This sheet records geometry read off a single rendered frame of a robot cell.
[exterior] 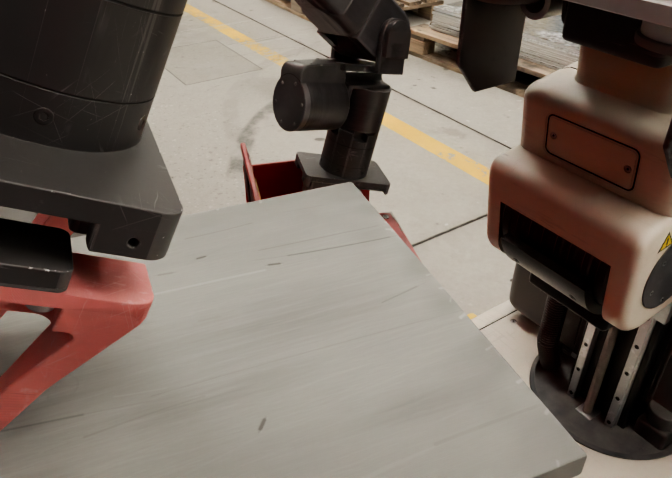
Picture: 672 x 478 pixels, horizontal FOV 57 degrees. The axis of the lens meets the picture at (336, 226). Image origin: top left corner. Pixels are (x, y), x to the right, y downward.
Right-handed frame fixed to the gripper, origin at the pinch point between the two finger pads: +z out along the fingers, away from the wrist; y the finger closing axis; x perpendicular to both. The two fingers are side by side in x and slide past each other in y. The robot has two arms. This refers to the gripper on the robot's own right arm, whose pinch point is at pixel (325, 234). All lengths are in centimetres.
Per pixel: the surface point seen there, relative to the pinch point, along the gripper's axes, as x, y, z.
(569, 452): 52, 10, -24
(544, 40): -202, -159, 3
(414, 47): -268, -125, 32
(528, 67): -199, -154, 16
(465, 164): -140, -103, 46
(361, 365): 47, 15, -23
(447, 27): -261, -137, 16
